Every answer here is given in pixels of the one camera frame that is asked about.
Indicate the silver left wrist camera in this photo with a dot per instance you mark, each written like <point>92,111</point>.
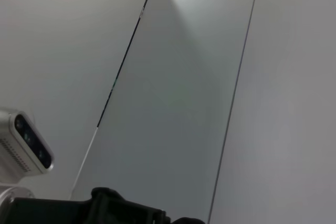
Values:
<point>26,142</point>

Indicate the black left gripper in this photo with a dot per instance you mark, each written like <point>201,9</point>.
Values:
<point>65,213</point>

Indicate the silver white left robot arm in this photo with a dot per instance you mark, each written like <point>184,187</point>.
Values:
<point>15,190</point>

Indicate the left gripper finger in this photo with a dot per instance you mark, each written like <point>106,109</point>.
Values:
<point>162,217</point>

